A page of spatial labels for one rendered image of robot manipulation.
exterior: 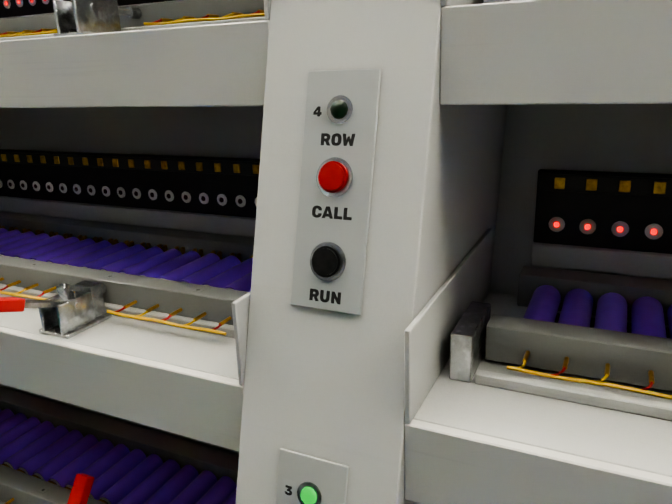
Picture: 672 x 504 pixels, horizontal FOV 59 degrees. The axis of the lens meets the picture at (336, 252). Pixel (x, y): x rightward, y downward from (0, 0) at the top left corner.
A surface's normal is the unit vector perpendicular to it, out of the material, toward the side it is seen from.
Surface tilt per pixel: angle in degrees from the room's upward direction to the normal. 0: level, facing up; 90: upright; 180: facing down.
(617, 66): 105
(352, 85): 90
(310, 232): 90
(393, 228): 90
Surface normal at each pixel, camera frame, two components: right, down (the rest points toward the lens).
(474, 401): -0.04, -0.95
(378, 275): -0.42, 0.02
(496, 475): -0.43, 0.29
